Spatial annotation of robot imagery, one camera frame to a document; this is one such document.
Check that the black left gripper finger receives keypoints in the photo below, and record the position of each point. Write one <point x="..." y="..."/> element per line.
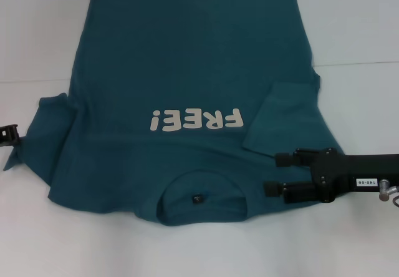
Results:
<point x="7" y="136"/>

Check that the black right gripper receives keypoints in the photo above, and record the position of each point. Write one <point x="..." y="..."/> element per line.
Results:
<point x="343" y="174"/>

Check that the teal shirt with FREE print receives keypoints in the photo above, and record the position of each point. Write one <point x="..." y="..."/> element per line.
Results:
<point x="187" y="55"/>

